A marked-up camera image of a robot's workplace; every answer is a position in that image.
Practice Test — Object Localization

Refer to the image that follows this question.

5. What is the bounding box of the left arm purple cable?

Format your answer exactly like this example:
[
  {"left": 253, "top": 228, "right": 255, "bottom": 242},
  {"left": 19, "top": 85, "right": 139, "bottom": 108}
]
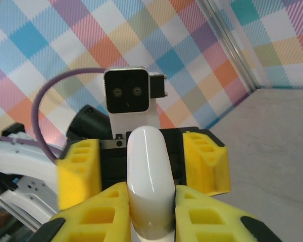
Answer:
[{"left": 0, "top": 67, "right": 107, "bottom": 165}]

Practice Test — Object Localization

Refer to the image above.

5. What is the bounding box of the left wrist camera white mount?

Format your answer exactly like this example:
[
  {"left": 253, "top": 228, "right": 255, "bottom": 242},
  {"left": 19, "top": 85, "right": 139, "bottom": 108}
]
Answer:
[{"left": 103, "top": 65, "right": 170, "bottom": 138}]

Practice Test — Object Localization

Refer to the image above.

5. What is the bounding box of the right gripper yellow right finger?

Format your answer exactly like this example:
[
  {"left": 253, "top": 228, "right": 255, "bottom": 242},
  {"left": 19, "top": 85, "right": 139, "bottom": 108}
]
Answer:
[{"left": 174, "top": 185, "right": 281, "bottom": 242}]

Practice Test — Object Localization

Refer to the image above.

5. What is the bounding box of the aluminium frame post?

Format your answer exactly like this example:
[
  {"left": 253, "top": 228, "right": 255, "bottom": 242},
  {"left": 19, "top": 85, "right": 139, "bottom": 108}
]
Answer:
[{"left": 201, "top": 0, "right": 260, "bottom": 93}]

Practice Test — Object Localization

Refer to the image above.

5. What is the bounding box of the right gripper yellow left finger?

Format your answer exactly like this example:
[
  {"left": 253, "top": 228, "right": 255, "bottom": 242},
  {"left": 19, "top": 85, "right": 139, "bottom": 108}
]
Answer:
[{"left": 40, "top": 182, "right": 132, "bottom": 242}]

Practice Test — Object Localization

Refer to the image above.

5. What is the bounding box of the white earbud charging case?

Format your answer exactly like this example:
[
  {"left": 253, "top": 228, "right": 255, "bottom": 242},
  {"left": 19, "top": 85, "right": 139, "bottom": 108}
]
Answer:
[{"left": 126, "top": 125, "right": 177, "bottom": 242}]

